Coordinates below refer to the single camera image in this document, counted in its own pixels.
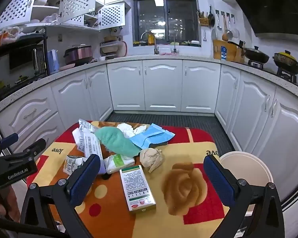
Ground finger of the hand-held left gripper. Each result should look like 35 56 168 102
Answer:
5 138 46 160
0 132 19 150

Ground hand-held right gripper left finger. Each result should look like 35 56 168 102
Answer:
20 154 101 238

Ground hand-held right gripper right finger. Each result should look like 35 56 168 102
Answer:
203 155 285 238

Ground small printed carton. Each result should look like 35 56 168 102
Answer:
63 154 88 177

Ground white round trash bin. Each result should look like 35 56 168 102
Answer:
219 151 274 217

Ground white printed plastic wrapper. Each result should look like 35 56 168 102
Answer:
73 119 108 174

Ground tissue pack with green label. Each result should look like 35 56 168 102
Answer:
106 154 135 174

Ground teal green cloth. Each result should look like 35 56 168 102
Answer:
94 126 142 158

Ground green and white medicine box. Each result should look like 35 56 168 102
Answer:
120 165 157 213

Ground beige paper ball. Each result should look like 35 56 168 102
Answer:
139 148 164 173

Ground blue plastic packet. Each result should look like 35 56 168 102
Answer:
129 123 176 152

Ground colourful dotted tablecloth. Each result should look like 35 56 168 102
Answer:
27 121 230 238

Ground black microwave oven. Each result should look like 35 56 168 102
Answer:
0 33 49 101

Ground grey ribbed floor mat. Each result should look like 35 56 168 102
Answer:
106 111 236 152

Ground blue pitcher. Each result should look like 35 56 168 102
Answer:
47 50 60 74

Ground white base cabinets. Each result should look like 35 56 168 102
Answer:
0 59 298 204

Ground black gas stove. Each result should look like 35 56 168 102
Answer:
247 59 298 84

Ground wooden knife block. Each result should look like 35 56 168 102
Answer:
235 40 246 64

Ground dish rack with bowls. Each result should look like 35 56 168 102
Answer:
100 36 129 58

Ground wooden cutting board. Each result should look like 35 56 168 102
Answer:
213 39 237 61

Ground black wok with lid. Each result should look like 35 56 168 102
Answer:
228 41 271 64

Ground yellow lidded pot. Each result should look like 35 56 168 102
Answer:
273 50 298 74

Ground hanging wooden spatula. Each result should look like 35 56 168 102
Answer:
222 13 228 41

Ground metal sink faucet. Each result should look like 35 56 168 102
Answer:
141 32 160 55

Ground hanging metal ladle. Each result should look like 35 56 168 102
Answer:
215 10 222 31

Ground wooden utensil holder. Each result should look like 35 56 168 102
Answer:
198 10 210 27

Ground dark kitchen window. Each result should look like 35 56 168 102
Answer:
132 0 202 47

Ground black range hood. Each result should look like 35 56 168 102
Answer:
230 0 298 39

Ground white lattice wall cabinets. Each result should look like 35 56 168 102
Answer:
0 0 132 38

